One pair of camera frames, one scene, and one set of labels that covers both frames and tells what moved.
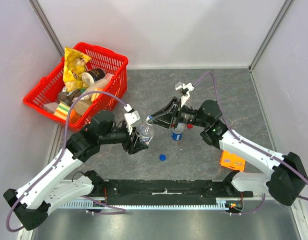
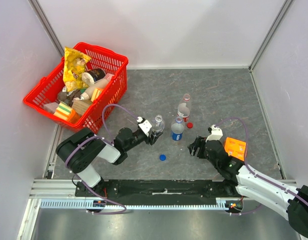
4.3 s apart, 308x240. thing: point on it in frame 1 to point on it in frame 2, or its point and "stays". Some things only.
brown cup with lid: x=90 y=77 stays
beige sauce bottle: x=100 y=84 stays
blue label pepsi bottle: x=177 y=134 stays
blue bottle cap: x=163 y=157 stays
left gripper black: x=137 y=146 to x=154 y=137
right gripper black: x=175 y=114 to x=200 y=147
